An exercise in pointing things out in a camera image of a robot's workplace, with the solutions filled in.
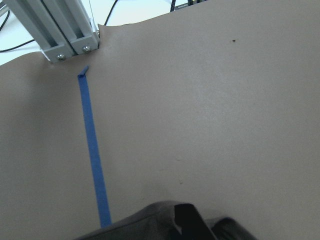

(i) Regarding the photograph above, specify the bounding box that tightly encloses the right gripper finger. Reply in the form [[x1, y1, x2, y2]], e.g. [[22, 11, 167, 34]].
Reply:
[[168, 203, 217, 240]]

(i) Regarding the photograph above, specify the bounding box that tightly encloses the dark brown t-shirt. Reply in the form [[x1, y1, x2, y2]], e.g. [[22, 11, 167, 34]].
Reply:
[[80, 201, 256, 240]]

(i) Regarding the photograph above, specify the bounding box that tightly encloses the aluminium camera post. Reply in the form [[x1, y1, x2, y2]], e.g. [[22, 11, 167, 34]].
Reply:
[[4, 0, 100, 63]]

